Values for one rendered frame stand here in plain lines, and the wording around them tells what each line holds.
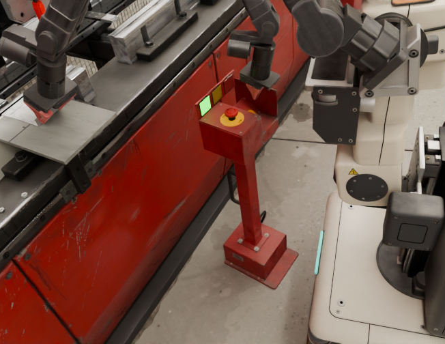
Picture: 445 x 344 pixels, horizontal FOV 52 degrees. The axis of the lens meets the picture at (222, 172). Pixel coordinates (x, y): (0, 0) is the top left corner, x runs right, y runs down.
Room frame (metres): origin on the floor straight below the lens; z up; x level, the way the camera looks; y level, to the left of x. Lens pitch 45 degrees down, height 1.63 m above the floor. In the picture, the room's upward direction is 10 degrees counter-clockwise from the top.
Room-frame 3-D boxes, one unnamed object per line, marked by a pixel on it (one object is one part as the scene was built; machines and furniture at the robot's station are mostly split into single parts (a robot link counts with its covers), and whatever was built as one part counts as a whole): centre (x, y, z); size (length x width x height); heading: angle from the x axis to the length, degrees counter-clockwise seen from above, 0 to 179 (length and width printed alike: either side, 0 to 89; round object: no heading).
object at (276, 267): (1.09, -0.10, 0.06); 0.25 x 0.20 x 0.12; 48
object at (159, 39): (1.43, 0.10, 0.89); 0.30 x 0.05 x 0.03; 144
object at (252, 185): (1.11, -0.08, 0.39); 0.05 x 0.05 x 0.54; 48
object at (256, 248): (1.11, -0.08, 0.13); 0.10 x 0.10 x 0.01; 48
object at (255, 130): (1.11, -0.08, 0.75); 0.20 x 0.16 x 0.18; 138
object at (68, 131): (0.89, 0.38, 1.00); 0.26 x 0.18 x 0.01; 54
